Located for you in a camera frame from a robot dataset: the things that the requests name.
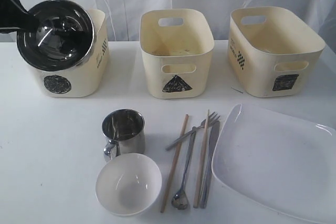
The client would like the long steel spoon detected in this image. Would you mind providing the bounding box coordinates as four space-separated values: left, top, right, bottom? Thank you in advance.
171 132 196 210

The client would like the white ceramic bowl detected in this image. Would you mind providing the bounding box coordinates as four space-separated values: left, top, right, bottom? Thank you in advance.
95 153 162 217

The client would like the steel fork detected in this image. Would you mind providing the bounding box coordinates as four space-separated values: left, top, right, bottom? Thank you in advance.
165 112 220 151

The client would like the steel mug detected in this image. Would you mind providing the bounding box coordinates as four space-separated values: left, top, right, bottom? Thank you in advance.
102 109 145 160

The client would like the white rectangular plate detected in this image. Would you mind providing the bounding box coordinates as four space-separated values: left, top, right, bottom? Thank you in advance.
212 104 335 223

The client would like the left wooden chopstick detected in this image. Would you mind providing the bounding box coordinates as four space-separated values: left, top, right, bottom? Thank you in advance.
160 114 189 213

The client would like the steel table knife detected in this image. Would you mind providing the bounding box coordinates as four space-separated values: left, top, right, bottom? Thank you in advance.
200 121 221 209

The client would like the cream bin with circle mark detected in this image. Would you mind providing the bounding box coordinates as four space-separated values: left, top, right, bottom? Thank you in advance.
28 9 110 98

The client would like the cream bin with triangle mark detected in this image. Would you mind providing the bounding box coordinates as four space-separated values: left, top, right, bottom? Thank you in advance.
140 9 214 99

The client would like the right wooden chopstick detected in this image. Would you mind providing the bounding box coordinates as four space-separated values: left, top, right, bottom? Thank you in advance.
193 110 209 208

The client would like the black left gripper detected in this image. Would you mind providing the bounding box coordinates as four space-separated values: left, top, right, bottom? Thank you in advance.
1 0 40 34

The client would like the stainless steel bowl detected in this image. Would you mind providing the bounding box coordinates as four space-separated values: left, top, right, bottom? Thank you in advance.
16 0 96 71

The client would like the cream bin with square mark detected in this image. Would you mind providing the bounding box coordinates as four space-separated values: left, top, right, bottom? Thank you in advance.
228 6 326 98

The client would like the wooden chopstick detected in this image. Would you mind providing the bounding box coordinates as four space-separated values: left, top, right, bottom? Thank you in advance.
193 110 209 208
160 114 189 213

